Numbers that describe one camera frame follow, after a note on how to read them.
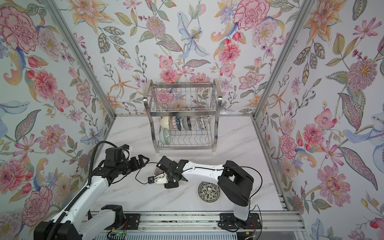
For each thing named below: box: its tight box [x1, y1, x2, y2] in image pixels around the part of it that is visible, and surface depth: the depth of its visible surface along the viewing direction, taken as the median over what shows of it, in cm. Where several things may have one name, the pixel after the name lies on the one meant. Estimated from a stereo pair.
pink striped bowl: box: [154, 167, 164, 176], surface depth 88 cm
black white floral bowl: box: [198, 181, 221, 203], surface depth 84 cm
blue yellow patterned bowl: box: [198, 115, 205, 130], surface depth 103 cm
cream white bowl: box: [160, 116, 170, 131], surface depth 103 cm
